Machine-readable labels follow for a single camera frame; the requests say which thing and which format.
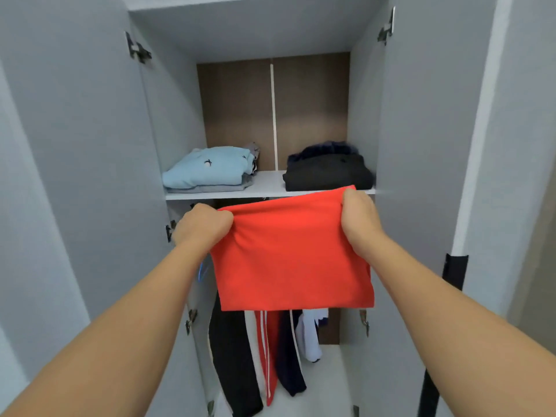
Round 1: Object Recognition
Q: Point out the hanging red striped garment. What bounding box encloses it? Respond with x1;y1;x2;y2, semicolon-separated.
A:
254;310;284;407

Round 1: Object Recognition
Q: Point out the folded navy garment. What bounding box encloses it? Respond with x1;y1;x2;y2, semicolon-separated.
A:
287;141;360;165

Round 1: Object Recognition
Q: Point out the grey wardrobe door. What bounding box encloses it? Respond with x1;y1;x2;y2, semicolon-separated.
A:
339;0;500;417
0;0;209;417

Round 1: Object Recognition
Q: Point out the hanging navy garment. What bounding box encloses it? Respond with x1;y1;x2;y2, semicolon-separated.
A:
275;309;307;397

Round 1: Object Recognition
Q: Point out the person's right forearm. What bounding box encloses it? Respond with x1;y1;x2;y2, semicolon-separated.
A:
358;232;556;417

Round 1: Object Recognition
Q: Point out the white wardrobe shelf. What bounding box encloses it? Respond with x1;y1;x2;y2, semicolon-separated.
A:
164;170;376;201

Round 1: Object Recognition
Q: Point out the person's left forearm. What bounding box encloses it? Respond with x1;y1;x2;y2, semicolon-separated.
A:
0;243;213;417

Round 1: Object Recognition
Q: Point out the person's right hand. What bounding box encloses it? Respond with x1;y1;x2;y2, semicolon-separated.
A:
340;188;386;259

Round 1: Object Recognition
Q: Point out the folded light blue sweater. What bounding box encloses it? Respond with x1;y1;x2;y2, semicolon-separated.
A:
162;146;257;190

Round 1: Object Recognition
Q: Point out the person's left hand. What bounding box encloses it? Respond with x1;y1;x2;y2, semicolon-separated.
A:
171;203;235;258

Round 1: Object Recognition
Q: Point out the grey wardrobe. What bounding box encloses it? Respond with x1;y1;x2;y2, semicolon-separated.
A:
118;0;394;417

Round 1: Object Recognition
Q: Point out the folded grey garment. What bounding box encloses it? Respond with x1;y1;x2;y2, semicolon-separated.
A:
166;142;261;194

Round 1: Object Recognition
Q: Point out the hanging black garment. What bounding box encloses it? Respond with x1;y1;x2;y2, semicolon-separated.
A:
208;290;264;417

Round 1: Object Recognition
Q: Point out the folded black garment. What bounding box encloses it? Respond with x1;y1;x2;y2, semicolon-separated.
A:
283;153;375;192

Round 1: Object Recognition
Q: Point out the hanging white garment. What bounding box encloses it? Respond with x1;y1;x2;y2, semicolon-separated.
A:
295;308;330;363

